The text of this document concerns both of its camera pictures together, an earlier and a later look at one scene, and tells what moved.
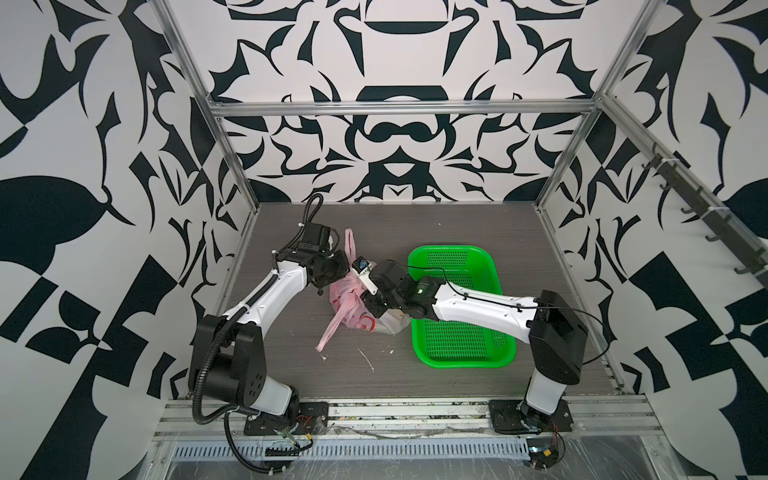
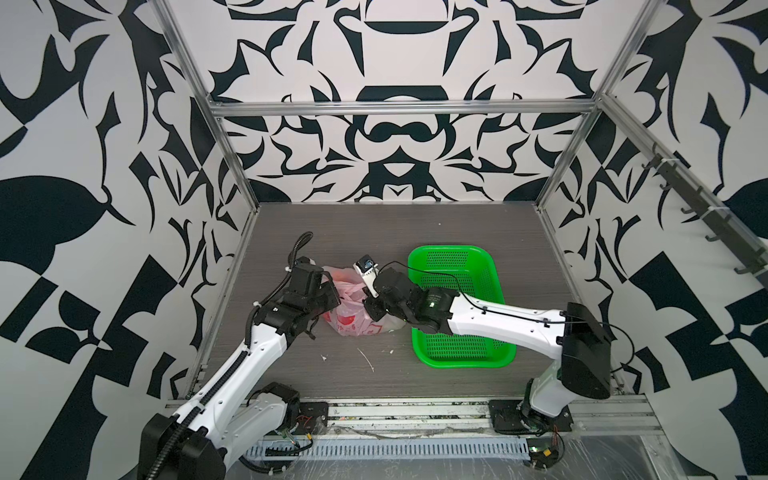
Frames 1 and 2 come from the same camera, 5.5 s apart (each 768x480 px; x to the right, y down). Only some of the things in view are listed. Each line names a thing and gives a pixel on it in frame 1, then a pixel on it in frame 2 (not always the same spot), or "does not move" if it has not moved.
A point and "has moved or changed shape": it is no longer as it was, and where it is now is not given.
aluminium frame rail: [362, 107] does not move
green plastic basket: [454, 344] does not move
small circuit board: [543, 452] does not move
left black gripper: [339, 255] to [330, 297]
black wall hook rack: [724, 229] does not move
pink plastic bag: [347, 303] has moved or changed shape
